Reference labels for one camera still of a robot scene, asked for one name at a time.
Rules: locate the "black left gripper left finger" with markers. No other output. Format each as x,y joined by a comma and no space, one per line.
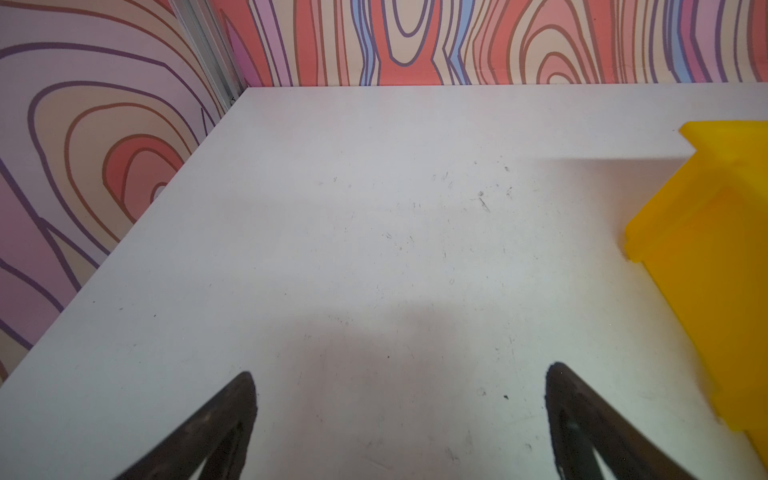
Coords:
211,444

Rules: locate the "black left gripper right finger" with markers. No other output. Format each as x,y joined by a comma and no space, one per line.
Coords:
585,430

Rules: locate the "yellow left plastic bin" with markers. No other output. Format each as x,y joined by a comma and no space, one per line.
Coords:
703,239

